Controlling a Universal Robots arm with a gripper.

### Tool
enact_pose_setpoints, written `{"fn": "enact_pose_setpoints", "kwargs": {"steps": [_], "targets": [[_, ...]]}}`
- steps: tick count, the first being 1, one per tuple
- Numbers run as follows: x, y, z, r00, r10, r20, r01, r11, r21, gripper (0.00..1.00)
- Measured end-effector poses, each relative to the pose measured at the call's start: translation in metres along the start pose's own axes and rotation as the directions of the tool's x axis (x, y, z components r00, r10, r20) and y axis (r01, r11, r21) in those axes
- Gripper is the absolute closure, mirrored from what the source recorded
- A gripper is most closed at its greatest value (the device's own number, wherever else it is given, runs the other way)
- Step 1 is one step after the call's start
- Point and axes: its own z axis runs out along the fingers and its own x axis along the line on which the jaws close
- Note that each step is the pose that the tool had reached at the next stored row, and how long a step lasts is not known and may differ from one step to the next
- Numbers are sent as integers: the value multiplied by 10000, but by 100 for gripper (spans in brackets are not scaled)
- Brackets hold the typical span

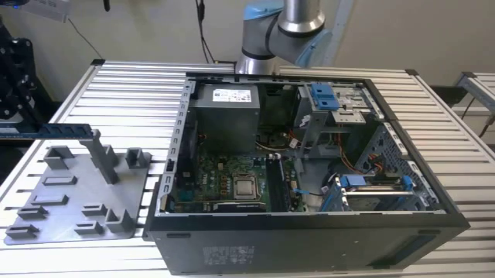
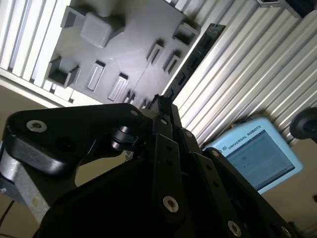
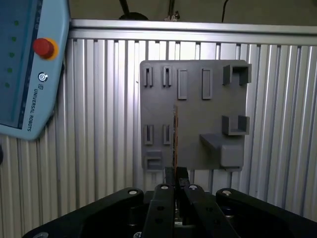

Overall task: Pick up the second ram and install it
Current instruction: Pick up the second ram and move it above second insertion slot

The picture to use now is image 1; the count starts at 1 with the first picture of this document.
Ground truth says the neighbouring metal slat table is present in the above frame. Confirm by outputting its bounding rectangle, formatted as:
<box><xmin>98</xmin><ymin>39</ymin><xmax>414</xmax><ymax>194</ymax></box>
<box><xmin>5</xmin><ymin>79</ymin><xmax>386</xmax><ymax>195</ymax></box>
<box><xmin>454</xmin><ymin>71</ymin><xmax>495</xmax><ymax>116</ymax></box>

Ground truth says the blue plastic drive bracket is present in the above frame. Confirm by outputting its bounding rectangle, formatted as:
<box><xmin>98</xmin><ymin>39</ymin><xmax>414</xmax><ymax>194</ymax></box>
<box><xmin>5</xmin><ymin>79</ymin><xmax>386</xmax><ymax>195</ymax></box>
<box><xmin>308</xmin><ymin>82</ymin><xmax>340</xmax><ymax>111</ymax></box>

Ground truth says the black chair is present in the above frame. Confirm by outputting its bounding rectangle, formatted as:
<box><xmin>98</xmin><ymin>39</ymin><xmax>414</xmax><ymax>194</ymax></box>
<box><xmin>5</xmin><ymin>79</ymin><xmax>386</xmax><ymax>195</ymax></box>
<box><xmin>429</xmin><ymin>85</ymin><xmax>470</xmax><ymax>109</ymax></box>

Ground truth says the yellow wire bundle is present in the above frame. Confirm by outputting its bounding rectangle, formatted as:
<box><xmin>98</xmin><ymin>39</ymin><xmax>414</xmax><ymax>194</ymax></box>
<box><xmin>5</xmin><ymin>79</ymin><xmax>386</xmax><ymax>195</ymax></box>
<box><xmin>254</xmin><ymin>130</ymin><xmax>300</xmax><ymax>151</ymax></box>

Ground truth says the CPU socket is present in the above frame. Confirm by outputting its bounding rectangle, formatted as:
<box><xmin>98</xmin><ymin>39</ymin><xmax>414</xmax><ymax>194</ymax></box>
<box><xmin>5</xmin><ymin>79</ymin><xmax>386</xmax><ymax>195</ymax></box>
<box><xmin>229</xmin><ymin>173</ymin><xmax>264</xmax><ymax>202</ymax></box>

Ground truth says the blue tabbed black wire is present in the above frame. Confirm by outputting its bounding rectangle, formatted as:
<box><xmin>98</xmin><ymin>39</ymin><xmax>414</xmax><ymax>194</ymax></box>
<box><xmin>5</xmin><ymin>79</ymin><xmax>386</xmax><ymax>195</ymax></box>
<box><xmin>292</xmin><ymin>185</ymin><xmax>337</xmax><ymax>197</ymax></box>

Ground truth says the green motherboard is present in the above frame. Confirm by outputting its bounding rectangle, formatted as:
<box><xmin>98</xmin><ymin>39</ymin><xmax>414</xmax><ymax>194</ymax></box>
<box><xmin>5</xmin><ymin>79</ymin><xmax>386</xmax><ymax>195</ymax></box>
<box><xmin>172</xmin><ymin>153</ymin><xmax>308</xmax><ymax>214</ymax></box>

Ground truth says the blue RAM stick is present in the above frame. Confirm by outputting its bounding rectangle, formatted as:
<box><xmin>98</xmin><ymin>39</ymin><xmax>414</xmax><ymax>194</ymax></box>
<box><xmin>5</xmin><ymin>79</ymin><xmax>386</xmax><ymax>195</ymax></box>
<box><xmin>0</xmin><ymin>123</ymin><xmax>94</xmax><ymax>139</ymax></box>

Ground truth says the orange wire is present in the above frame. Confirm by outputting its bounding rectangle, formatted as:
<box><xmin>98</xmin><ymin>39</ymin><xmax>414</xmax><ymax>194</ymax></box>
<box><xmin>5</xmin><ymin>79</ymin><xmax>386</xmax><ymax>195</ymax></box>
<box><xmin>336</xmin><ymin>131</ymin><xmax>384</xmax><ymax>176</ymax></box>

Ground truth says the black graphics card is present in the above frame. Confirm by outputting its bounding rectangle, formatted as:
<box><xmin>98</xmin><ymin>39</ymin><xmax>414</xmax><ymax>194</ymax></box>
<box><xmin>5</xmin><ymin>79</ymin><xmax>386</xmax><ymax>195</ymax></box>
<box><xmin>202</xmin><ymin>201</ymin><xmax>268</xmax><ymax>214</ymax></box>

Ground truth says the silver hard disk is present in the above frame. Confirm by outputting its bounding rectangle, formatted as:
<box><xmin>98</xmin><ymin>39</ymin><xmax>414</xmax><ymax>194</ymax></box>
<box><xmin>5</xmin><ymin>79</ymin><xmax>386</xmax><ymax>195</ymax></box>
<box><xmin>345</xmin><ymin>185</ymin><xmax>401</xmax><ymax>211</ymax></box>

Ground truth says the CPU with silver top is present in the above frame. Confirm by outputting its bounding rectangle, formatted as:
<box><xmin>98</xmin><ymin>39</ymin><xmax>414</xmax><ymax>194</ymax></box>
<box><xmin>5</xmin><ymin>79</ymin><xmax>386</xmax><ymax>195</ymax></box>
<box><xmin>234</xmin><ymin>180</ymin><xmax>258</xmax><ymax>196</ymax></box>

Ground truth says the black PC case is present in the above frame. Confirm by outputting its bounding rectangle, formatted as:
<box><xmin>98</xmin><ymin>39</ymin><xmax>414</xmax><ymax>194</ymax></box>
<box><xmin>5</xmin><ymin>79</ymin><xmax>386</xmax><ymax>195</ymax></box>
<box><xmin>141</xmin><ymin>71</ymin><xmax>470</xmax><ymax>276</ymax></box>

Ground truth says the blue disk carrier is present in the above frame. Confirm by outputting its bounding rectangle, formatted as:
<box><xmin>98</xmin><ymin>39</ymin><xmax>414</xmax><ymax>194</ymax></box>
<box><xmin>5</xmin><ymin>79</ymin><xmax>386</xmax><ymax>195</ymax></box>
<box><xmin>321</xmin><ymin>173</ymin><xmax>424</xmax><ymax>213</ymax></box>

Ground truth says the grey power supply unit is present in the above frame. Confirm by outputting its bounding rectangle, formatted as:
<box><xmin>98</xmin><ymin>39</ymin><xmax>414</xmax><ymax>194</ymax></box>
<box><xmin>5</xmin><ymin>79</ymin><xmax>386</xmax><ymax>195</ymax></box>
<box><xmin>190</xmin><ymin>83</ymin><xmax>260</xmax><ymax>154</ymax></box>

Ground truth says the grey metal drive cage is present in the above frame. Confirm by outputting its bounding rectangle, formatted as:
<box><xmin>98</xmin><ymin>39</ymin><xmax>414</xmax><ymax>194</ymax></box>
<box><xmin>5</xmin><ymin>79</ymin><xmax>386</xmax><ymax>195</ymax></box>
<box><xmin>292</xmin><ymin>82</ymin><xmax>385</xmax><ymax>160</ymax></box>

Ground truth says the thin black wall cable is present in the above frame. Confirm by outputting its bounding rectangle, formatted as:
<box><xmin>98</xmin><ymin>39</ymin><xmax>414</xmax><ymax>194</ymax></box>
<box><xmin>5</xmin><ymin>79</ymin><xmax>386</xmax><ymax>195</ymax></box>
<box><xmin>66</xmin><ymin>17</ymin><xmax>102</xmax><ymax>61</ymax></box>

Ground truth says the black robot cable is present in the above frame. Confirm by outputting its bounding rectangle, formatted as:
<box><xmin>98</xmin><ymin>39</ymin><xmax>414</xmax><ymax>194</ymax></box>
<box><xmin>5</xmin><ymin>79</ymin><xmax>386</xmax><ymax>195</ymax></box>
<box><xmin>194</xmin><ymin>0</ymin><xmax>217</xmax><ymax>64</ymax></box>

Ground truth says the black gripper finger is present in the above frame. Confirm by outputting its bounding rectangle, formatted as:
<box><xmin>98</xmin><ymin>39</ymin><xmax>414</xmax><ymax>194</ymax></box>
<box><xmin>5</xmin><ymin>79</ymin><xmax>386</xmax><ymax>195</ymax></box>
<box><xmin>0</xmin><ymin>36</ymin><xmax>38</xmax><ymax>126</ymax></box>

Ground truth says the grey parts rack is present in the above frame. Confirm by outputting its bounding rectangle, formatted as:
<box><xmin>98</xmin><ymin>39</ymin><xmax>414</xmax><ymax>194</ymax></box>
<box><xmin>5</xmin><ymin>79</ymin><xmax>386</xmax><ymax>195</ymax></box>
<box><xmin>2</xmin><ymin>130</ymin><xmax>161</xmax><ymax>246</ymax></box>

